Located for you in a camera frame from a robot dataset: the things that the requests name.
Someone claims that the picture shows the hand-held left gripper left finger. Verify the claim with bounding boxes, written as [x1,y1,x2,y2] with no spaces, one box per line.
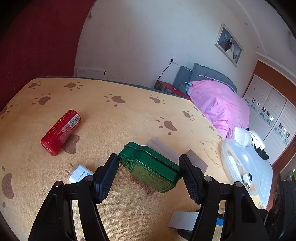
[28,153,119,241]

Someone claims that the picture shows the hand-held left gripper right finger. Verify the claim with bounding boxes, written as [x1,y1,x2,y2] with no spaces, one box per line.
[179,154,270,241]

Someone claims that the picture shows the grey textured card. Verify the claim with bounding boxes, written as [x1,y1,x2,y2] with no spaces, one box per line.
[169,211,200,232]

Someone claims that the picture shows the green metal tin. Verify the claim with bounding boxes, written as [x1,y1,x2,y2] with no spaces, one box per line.
[118,142,181,193]

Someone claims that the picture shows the clear plastic container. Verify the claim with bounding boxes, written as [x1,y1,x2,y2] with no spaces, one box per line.
[221,138,264,198]

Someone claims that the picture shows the red cylindrical can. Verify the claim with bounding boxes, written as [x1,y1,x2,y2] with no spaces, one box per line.
[41,110,81,156]

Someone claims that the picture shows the white charger plug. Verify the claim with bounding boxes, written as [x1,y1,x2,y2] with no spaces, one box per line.
[65,163,94,184]

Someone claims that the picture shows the white bed sheet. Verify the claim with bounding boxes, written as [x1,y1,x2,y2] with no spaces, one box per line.
[250,148,277,207]

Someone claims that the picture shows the black cloth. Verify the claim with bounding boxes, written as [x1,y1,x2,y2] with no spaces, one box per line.
[253,143,270,161]

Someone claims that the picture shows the yellow paw-print blanket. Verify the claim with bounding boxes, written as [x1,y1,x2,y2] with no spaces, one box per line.
[0,77,273,241]

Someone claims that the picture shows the white cloth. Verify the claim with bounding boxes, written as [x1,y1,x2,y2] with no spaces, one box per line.
[232,126,265,150]

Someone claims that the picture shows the pink dotted quilt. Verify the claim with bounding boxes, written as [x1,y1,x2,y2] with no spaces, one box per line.
[185,80,250,139]

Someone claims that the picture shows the red nightstand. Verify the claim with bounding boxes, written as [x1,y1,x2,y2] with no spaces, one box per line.
[154,80,192,100]

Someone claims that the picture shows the white sliding-door wardrobe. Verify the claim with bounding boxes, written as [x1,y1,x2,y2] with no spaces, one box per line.
[242,60,296,166]

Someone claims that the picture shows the grey padded headboard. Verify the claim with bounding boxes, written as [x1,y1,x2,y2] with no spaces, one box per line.
[173,62,238,94]

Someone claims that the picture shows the red curtain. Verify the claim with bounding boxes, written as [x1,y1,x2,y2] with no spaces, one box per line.
[0,0,97,112]

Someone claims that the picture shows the white wall heater panel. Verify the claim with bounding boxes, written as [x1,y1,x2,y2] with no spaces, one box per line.
[76,67,107,77]

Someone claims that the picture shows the black power cable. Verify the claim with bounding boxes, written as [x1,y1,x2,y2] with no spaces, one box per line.
[157,61,173,81]

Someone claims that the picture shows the framed wall picture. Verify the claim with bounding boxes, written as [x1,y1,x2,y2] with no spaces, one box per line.
[215,23,244,67]

